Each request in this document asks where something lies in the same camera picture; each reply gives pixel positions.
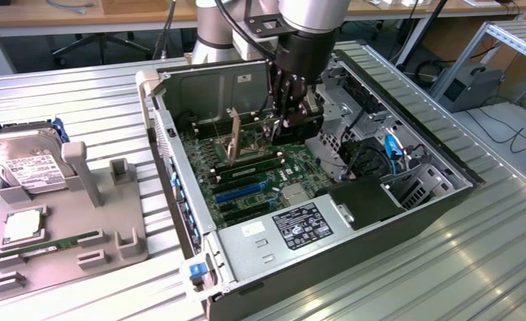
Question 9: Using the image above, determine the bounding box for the long black expansion slot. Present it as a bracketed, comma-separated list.
[220, 200, 268, 219]
[211, 178, 263, 195]
[224, 207, 276, 226]

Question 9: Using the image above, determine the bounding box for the metal drive cage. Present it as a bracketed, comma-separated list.
[300, 49, 425, 181]

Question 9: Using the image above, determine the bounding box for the grey machine box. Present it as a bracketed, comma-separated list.
[430, 65, 506, 114]

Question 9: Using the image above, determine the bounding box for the green motherboard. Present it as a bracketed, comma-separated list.
[179, 112, 331, 231]

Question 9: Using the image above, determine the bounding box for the light blue network cable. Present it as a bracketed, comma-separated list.
[47, 0, 95, 14]

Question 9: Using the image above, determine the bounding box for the wooden desk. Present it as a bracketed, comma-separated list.
[342, 0, 526, 66]
[0, 2, 202, 76]

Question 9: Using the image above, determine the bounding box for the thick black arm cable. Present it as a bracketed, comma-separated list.
[212, 0, 276, 64]

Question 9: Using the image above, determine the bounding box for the black plastic shroud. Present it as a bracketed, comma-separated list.
[314, 176, 409, 231]

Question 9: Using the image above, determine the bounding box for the silver CPU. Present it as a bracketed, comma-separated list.
[1, 210, 44, 245]

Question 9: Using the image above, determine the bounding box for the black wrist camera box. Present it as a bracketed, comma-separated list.
[243, 14, 300, 38]

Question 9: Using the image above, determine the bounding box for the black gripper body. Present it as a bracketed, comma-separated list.
[272, 29, 338, 84]

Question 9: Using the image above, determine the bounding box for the thin metal locking lever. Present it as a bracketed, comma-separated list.
[210, 112, 223, 144]

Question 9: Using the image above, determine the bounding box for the open black PC case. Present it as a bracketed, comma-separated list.
[135, 48, 487, 321]

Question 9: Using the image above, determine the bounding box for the silver chipset heatsink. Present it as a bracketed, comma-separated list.
[282, 185, 314, 205]

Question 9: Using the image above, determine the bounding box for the CPU socket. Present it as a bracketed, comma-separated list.
[218, 131, 268, 164]

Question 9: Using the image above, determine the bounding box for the blue disk wire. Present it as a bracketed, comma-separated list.
[383, 132, 402, 175]

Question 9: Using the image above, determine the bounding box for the silver power supply unit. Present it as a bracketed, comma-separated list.
[215, 194, 358, 284]

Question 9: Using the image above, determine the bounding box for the hard disk with blue carrier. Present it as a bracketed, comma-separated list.
[0, 116, 79, 195]

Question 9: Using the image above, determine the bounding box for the open metal socket cover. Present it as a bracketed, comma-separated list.
[255, 115, 276, 148]

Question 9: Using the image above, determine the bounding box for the blue expansion slot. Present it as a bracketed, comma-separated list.
[215, 185, 267, 205]

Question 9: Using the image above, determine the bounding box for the green graphics card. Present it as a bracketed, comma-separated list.
[223, 106, 322, 169]

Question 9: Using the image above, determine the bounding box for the black pole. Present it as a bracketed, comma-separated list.
[395, 0, 450, 68]

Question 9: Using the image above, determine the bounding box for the grey parts rack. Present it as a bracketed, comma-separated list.
[0, 142, 150, 297]

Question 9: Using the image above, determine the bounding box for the blue case latch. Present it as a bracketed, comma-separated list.
[188, 263, 208, 286]

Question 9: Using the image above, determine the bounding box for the perforated metal disk bay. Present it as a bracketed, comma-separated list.
[381, 163, 463, 211]

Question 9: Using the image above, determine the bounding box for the green RAM stick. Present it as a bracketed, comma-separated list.
[216, 156, 287, 184]
[0, 230, 102, 260]

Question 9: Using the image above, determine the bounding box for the black RAM slot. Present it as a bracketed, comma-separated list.
[212, 156, 284, 178]
[211, 153, 282, 175]
[208, 150, 279, 171]
[192, 112, 254, 127]
[198, 124, 259, 140]
[192, 116, 255, 131]
[195, 120, 258, 135]

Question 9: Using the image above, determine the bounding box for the office chair base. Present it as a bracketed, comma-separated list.
[338, 19, 385, 34]
[51, 31, 152, 66]

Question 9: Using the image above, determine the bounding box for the black power wire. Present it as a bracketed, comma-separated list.
[340, 132, 395, 180]

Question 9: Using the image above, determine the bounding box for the black floor cable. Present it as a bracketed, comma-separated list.
[466, 106, 526, 154]

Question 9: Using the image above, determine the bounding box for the thin hanging cable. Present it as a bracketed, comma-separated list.
[158, 0, 178, 62]

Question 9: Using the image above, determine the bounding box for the aluminium slat table frame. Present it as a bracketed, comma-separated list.
[441, 18, 526, 103]

